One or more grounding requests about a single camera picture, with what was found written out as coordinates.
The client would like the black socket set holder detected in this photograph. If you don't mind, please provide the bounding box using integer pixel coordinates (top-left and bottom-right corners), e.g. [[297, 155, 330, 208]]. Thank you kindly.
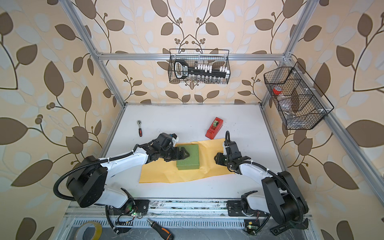
[[173, 60, 231, 80]]

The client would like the back black wire basket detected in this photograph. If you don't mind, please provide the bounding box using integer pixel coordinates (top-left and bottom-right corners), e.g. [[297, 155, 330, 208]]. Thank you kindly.
[[168, 48, 231, 85]]

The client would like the right black wire basket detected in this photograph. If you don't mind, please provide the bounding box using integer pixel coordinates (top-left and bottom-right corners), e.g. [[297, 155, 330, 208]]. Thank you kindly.
[[264, 62, 334, 130]]

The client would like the green gift box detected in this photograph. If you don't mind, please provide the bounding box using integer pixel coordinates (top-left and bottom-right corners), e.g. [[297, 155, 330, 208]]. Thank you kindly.
[[177, 144, 200, 171]]

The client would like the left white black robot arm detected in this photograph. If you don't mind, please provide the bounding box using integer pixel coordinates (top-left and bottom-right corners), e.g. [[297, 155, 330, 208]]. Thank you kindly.
[[53, 133, 190, 235]]

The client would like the black wire basket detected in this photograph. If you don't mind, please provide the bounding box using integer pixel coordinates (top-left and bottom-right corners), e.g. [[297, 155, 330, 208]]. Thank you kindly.
[[264, 62, 334, 130], [168, 48, 231, 85]]

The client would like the yellowish packing tape roll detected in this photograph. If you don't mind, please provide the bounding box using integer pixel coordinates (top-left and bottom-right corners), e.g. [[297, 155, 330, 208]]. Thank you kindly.
[[74, 221, 103, 240]]

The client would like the red handled ratchet wrench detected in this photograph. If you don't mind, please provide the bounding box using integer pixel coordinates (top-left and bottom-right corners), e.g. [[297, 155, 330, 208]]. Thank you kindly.
[[137, 120, 143, 137]]

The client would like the red tape dispenser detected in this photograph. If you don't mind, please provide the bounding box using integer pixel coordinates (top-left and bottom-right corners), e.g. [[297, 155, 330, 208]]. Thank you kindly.
[[206, 117, 224, 140]]

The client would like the red cap plastic bottle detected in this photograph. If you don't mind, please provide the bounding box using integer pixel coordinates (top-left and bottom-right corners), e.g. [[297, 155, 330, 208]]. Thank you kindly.
[[273, 86, 295, 117]]

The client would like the orange black screwdriver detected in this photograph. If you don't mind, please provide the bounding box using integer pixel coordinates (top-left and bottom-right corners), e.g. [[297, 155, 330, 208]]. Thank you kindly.
[[147, 219, 174, 240]]

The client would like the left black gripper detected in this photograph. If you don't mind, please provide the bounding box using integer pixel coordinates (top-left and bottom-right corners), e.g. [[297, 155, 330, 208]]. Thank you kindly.
[[159, 146, 192, 160]]

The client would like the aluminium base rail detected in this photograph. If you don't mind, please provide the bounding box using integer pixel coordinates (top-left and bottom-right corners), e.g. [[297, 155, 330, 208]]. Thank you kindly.
[[64, 198, 266, 219]]

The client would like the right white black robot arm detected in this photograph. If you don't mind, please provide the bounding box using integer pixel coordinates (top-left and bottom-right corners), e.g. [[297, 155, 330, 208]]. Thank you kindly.
[[214, 132, 309, 236]]

